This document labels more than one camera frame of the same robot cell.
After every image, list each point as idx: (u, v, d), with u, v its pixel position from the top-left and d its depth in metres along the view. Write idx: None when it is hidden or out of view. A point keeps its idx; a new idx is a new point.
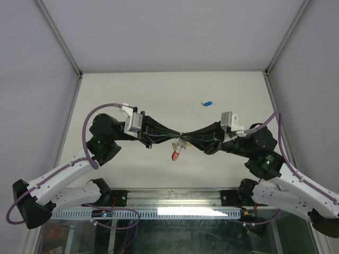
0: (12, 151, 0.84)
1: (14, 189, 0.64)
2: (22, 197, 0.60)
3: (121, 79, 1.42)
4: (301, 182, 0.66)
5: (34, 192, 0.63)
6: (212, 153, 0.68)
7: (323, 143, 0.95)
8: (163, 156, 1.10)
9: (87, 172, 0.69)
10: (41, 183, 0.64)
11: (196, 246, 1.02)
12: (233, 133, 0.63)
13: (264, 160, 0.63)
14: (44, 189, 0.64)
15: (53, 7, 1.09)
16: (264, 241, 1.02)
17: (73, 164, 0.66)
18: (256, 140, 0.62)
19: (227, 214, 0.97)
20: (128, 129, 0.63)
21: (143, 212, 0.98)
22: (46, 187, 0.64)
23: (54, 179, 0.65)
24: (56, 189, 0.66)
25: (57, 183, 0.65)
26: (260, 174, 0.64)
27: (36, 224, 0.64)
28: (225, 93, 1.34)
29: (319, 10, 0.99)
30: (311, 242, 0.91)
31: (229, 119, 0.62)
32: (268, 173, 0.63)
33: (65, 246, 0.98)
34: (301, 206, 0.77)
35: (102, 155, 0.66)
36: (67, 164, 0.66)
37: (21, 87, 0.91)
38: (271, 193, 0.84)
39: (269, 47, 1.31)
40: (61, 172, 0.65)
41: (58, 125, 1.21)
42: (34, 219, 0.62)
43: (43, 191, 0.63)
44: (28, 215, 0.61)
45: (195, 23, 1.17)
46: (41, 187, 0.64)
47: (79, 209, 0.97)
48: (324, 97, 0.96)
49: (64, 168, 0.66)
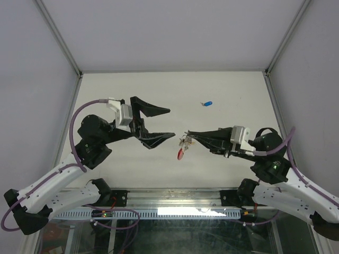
0: (11, 151, 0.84)
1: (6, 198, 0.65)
2: (13, 207, 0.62)
3: (121, 79, 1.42)
4: (307, 188, 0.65)
5: (24, 201, 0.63)
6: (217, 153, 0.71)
7: (323, 143, 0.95)
8: (162, 157, 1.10)
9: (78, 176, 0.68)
10: (30, 192, 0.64)
11: (197, 246, 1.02)
12: (241, 150, 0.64)
13: (273, 164, 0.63)
14: (33, 198, 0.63)
15: (52, 7, 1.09)
16: (264, 241, 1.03)
17: (61, 172, 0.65)
18: (267, 146, 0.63)
19: (226, 214, 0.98)
20: (120, 123, 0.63)
21: (143, 212, 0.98)
22: (35, 196, 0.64)
23: (43, 187, 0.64)
24: (47, 197, 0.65)
25: (46, 191, 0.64)
26: (267, 179, 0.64)
27: (33, 230, 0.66)
28: (225, 93, 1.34)
29: (319, 10, 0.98)
30: (311, 242, 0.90)
31: (240, 137, 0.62)
32: (276, 178, 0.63)
33: (65, 246, 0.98)
34: (303, 209, 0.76)
35: (91, 159, 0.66)
36: (55, 172, 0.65)
37: (21, 86, 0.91)
38: (272, 194, 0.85)
39: (269, 47, 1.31)
40: (48, 181, 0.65)
41: (58, 125, 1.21)
42: (29, 226, 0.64)
43: (33, 200, 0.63)
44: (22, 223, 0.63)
45: (195, 23, 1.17)
46: (30, 197, 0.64)
47: (79, 209, 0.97)
48: (324, 98, 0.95)
49: (52, 176, 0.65)
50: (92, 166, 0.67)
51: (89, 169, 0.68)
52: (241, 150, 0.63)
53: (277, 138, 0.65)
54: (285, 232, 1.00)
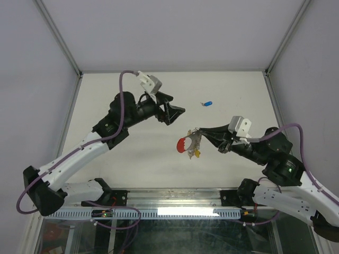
0: (12, 150, 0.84)
1: (24, 177, 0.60)
2: (34, 182, 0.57)
3: (121, 79, 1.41)
4: (319, 192, 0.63)
5: (46, 177, 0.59)
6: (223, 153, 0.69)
7: (323, 143, 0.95)
8: (162, 157, 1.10)
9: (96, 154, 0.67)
10: (53, 168, 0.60)
11: (197, 246, 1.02)
12: (238, 138, 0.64)
13: (284, 165, 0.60)
14: (55, 173, 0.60)
15: (52, 6, 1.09)
16: (264, 242, 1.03)
17: (83, 148, 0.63)
18: (268, 143, 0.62)
19: (220, 214, 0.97)
20: (157, 87, 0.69)
21: (143, 212, 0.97)
22: (58, 171, 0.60)
23: (66, 162, 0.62)
24: (68, 174, 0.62)
25: (69, 166, 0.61)
26: (280, 181, 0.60)
27: (52, 211, 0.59)
28: (225, 93, 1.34)
29: (319, 10, 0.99)
30: (311, 242, 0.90)
31: (239, 126, 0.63)
32: (288, 179, 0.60)
33: (65, 246, 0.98)
34: (303, 210, 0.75)
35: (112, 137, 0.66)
36: (77, 148, 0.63)
37: (21, 86, 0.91)
38: (273, 195, 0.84)
39: (269, 47, 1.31)
40: (71, 156, 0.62)
41: (58, 125, 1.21)
42: (48, 206, 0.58)
43: (55, 175, 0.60)
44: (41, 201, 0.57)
45: (196, 23, 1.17)
46: (52, 172, 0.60)
47: (79, 209, 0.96)
48: (324, 98, 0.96)
49: (74, 152, 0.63)
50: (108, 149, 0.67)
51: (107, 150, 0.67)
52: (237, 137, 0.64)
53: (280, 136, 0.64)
54: (285, 231, 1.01)
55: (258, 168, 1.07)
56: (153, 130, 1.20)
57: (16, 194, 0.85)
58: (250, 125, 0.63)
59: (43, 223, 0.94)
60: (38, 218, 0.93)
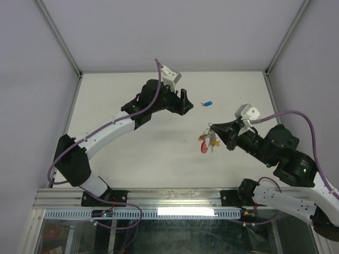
0: (12, 150, 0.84)
1: (60, 141, 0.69)
2: (73, 147, 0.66)
3: (121, 79, 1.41)
4: (330, 194, 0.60)
5: (81, 143, 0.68)
6: (232, 148, 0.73)
7: (323, 143, 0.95)
8: (162, 157, 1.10)
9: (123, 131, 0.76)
10: (88, 136, 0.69)
11: (197, 246, 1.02)
12: (242, 123, 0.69)
13: (297, 165, 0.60)
14: (91, 141, 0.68)
15: (53, 6, 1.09)
16: (264, 241, 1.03)
17: (115, 123, 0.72)
18: (271, 139, 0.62)
19: (217, 214, 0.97)
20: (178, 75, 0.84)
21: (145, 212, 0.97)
22: (93, 140, 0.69)
23: (99, 133, 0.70)
24: (99, 145, 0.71)
25: (102, 137, 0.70)
26: (293, 181, 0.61)
27: (79, 183, 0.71)
28: (225, 93, 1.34)
29: (319, 10, 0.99)
30: (311, 241, 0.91)
31: (245, 112, 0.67)
32: (301, 179, 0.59)
33: (65, 246, 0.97)
34: (303, 209, 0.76)
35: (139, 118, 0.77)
36: (110, 122, 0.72)
37: (21, 86, 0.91)
38: (273, 195, 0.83)
39: (269, 47, 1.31)
40: (105, 128, 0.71)
41: (58, 125, 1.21)
42: (77, 173, 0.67)
43: (90, 143, 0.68)
44: (73, 168, 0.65)
45: (196, 23, 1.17)
46: (88, 140, 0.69)
47: (79, 209, 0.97)
48: (324, 98, 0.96)
49: (107, 125, 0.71)
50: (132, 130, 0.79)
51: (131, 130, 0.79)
52: (242, 123, 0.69)
53: (284, 132, 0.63)
54: (285, 232, 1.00)
55: (258, 168, 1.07)
56: (153, 130, 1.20)
57: (16, 194, 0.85)
58: (256, 114, 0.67)
59: (43, 223, 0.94)
60: (38, 218, 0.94)
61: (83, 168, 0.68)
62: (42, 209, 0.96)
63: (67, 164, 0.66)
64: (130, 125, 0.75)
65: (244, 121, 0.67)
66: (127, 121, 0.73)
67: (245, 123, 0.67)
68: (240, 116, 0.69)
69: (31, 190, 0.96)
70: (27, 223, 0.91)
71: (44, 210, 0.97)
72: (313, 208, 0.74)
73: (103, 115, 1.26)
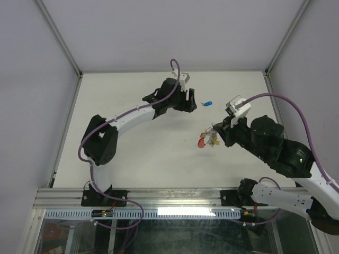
0: (12, 151, 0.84)
1: (93, 120, 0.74)
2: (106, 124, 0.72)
3: (121, 79, 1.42)
4: (328, 186, 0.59)
5: (112, 123, 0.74)
6: (229, 144, 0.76)
7: (323, 142, 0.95)
8: (162, 157, 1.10)
9: (144, 117, 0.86)
10: (117, 117, 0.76)
11: (197, 246, 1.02)
12: (231, 111, 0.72)
13: (293, 154, 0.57)
14: (120, 122, 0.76)
15: (53, 6, 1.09)
16: (265, 241, 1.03)
17: (139, 109, 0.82)
18: (253, 129, 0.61)
19: (216, 214, 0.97)
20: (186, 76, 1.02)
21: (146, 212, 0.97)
22: (122, 121, 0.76)
23: (127, 116, 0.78)
24: (125, 127, 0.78)
25: (130, 119, 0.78)
26: (290, 172, 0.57)
27: (105, 160, 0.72)
28: (224, 93, 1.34)
29: (319, 10, 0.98)
30: (311, 241, 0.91)
31: (232, 102, 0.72)
32: (297, 168, 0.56)
33: (65, 246, 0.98)
34: (300, 204, 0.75)
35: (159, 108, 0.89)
36: (134, 108, 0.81)
37: (21, 86, 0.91)
38: (270, 192, 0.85)
39: (269, 47, 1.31)
40: (131, 112, 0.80)
41: (58, 125, 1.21)
42: (107, 150, 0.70)
43: (119, 123, 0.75)
44: (103, 143, 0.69)
45: (195, 23, 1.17)
46: (117, 120, 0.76)
47: (78, 209, 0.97)
48: (324, 98, 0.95)
49: (133, 111, 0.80)
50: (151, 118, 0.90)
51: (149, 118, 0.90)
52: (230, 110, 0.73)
53: (268, 121, 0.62)
54: (286, 232, 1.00)
55: (258, 168, 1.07)
56: (152, 130, 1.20)
57: (16, 195, 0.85)
58: (242, 103, 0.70)
59: (43, 223, 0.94)
60: (38, 218, 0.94)
61: (112, 146, 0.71)
62: (42, 209, 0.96)
63: (96, 142, 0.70)
64: (150, 112, 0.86)
65: (230, 107, 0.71)
66: (149, 108, 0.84)
67: (231, 109, 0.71)
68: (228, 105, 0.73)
69: (31, 190, 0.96)
70: (27, 223, 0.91)
71: (44, 210, 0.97)
72: (310, 202, 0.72)
73: (103, 115, 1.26)
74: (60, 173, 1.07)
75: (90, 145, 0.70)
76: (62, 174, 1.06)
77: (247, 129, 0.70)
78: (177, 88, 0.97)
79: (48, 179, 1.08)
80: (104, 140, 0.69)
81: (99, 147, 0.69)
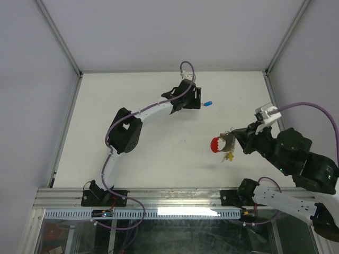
0: (11, 151, 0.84)
1: (120, 112, 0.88)
2: (132, 116, 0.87)
3: (121, 79, 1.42)
4: None
5: (136, 115, 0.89)
6: (248, 151, 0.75)
7: (323, 143, 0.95)
8: (162, 157, 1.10)
9: (163, 111, 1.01)
10: (142, 110, 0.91)
11: (197, 246, 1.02)
12: (261, 118, 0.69)
13: (320, 170, 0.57)
14: (144, 115, 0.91)
15: (53, 6, 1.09)
16: (265, 242, 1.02)
17: (160, 105, 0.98)
18: (281, 143, 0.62)
19: (220, 214, 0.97)
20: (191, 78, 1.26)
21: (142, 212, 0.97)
22: (145, 114, 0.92)
23: (150, 109, 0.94)
24: (147, 119, 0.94)
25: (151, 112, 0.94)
26: (315, 188, 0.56)
27: (128, 148, 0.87)
28: (224, 93, 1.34)
29: (319, 9, 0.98)
30: (312, 243, 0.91)
31: (265, 108, 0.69)
32: (324, 184, 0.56)
33: (65, 246, 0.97)
34: (303, 210, 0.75)
35: (176, 105, 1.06)
36: (155, 104, 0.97)
37: (21, 86, 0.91)
38: (273, 195, 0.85)
39: (269, 47, 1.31)
40: (153, 108, 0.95)
41: (58, 125, 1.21)
42: (132, 139, 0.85)
43: (143, 116, 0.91)
44: (128, 134, 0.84)
45: (196, 23, 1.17)
46: (141, 114, 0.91)
47: (79, 209, 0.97)
48: (324, 98, 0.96)
49: (153, 106, 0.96)
50: (168, 113, 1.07)
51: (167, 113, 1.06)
52: (260, 116, 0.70)
53: (295, 134, 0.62)
54: (286, 232, 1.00)
55: (258, 168, 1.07)
56: (152, 130, 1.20)
57: (16, 195, 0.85)
58: (277, 111, 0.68)
59: (42, 223, 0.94)
60: (38, 218, 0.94)
61: (135, 136, 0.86)
62: (42, 209, 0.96)
63: (122, 132, 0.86)
64: (169, 107, 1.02)
65: (261, 113, 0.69)
66: (168, 105, 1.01)
67: (263, 115, 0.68)
68: (258, 110, 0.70)
69: (31, 190, 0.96)
70: (27, 223, 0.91)
71: (44, 210, 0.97)
72: (314, 209, 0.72)
73: (103, 115, 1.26)
74: (60, 173, 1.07)
75: (116, 133, 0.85)
76: (62, 174, 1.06)
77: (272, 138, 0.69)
78: (192, 89, 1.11)
79: (48, 179, 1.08)
80: (129, 130, 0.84)
81: (126, 136, 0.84)
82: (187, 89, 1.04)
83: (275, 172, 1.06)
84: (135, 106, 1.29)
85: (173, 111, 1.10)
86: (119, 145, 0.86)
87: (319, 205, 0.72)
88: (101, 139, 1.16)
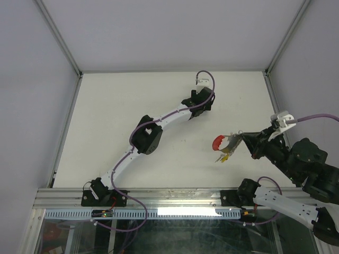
0: (12, 151, 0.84)
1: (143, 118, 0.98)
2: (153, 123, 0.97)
3: (121, 79, 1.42)
4: None
5: (158, 123, 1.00)
6: (257, 156, 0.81)
7: (323, 143, 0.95)
8: (163, 157, 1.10)
9: (181, 118, 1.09)
10: (162, 118, 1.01)
11: (196, 246, 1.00)
12: (277, 125, 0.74)
13: (330, 181, 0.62)
14: (164, 122, 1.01)
15: (53, 6, 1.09)
16: (264, 241, 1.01)
17: (180, 111, 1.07)
18: (297, 154, 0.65)
19: (222, 214, 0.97)
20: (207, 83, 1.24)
21: (143, 212, 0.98)
22: (166, 121, 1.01)
23: (170, 117, 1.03)
24: (167, 125, 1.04)
25: (171, 120, 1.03)
26: (326, 198, 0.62)
27: (149, 151, 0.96)
28: (225, 93, 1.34)
29: (320, 10, 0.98)
30: (313, 245, 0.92)
31: (282, 116, 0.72)
32: (335, 194, 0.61)
33: (65, 246, 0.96)
34: (305, 214, 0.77)
35: (195, 111, 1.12)
36: (176, 111, 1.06)
37: (21, 86, 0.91)
38: (274, 197, 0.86)
39: (269, 47, 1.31)
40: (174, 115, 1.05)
41: (58, 125, 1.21)
42: (153, 143, 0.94)
43: (163, 123, 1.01)
44: (150, 138, 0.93)
45: (196, 24, 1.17)
46: (162, 121, 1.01)
47: (79, 209, 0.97)
48: (324, 98, 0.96)
49: (174, 113, 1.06)
50: (187, 119, 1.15)
51: (187, 119, 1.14)
52: (277, 124, 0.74)
53: (310, 146, 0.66)
54: (286, 233, 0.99)
55: (258, 168, 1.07)
56: None
57: (16, 195, 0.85)
58: (293, 120, 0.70)
59: (43, 223, 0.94)
60: (38, 218, 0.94)
61: (157, 141, 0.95)
62: (42, 209, 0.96)
63: (145, 136, 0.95)
64: (188, 114, 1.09)
65: (280, 121, 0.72)
66: (188, 111, 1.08)
67: (280, 124, 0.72)
68: (276, 118, 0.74)
69: (31, 190, 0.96)
70: (27, 223, 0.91)
71: (44, 210, 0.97)
72: (315, 214, 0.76)
73: (103, 115, 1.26)
74: (60, 173, 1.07)
75: (138, 136, 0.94)
76: (62, 174, 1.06)
77: (284, 146, 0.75)
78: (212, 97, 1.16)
79: (48, 179, 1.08)
80: (151, 135, 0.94)
81: (148, 140, 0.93)
82: (207, 100, 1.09)
83: (275, 172, 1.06)
84: (135, 106, 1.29)
85: (193, 117, 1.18)
86: (142, 146, 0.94)
87: (319, 210, 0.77)
88: (100, 139, 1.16)
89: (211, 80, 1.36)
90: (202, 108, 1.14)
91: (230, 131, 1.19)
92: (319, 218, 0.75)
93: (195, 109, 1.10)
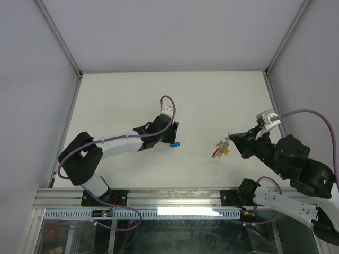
0: (11, 151, 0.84)
1: (79, 137, 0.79)
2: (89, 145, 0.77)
3: (122, 79, 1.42)
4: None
5: (98, 144, 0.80)
6: (246, 156, 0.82)
7: (322, 142, 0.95)
8: (162, 157, 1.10)
9: (132, 146, 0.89)
10: (106, 139, 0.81)
11: (196, 246, 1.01)
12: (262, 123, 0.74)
13: (315, 175, 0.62)
14: (106, 145, 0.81)
15: (53, 7, 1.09)
16: (264, 242, 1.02)
17: (128, 137, 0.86)
18: (281, 150, 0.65)
19: (222, 214, 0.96)
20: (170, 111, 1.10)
21: (132, 212, 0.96)
22: (108, 144, 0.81)
23: (115, 141, 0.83)
24: (110, 150, 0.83)
25: (117, 144, 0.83)
26: (312, 192, 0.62)
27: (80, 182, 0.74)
28: (225, 93, 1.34)
29: (320, 9, 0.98)
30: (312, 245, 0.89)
31: (266, 114, 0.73)
32: (320, 188, 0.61)
33: (65, 246, 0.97)
34: (305, 213, 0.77)
35: (146, 142, 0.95)
36: (124, 135, 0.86)
37: (21, 85, 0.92)
38: (274, 197, 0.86)
39: (269, 47, 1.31)
40: (118, 139, 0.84)
41: (58, 124, 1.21)
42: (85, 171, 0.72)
43: (105, 146, 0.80)
44: (81, 165, 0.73)
45: (195, 24, 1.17)
46: (104, 142, 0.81)
47: (78, 209, 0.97)
48: (324, 97, 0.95)
49: (121, 137, 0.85)
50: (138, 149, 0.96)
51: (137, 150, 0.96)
52: (262, 122, 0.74)
53: (294, 142, 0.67)
54: (285, 233, 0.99)
55: (258, 168, 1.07)
56: None
57: (16, 194, 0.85)
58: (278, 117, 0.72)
59: (43, 223, 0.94)
60: (38, 218, 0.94)
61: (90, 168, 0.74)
62: (42, 209, 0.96)
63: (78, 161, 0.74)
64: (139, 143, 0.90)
65: (264, 119, 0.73)
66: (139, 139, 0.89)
67: (265, 121, 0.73)
68: (261, 117, 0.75)
69: (31, 190, 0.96)
70: (27, 223, 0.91)
71: (44, 210, 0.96)
72: (315, 213, 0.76)
73: (103, 115, 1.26)
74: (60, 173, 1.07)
75: (71, 163, 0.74)
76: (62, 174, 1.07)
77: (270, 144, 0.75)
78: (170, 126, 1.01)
79: (48, 179, 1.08)
80: (85, 160, 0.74)
81: (79, 167, 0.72)
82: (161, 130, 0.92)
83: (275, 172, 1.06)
84: (135, 106, 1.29)
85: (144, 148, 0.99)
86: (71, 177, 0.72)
87: (319, 209, 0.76)
88: None
89: (203, 93, 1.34)
90: (155, 139, 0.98)
91: (230, 131, 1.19)
92: (319, 217, 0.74)
93: (145, 139, 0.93)
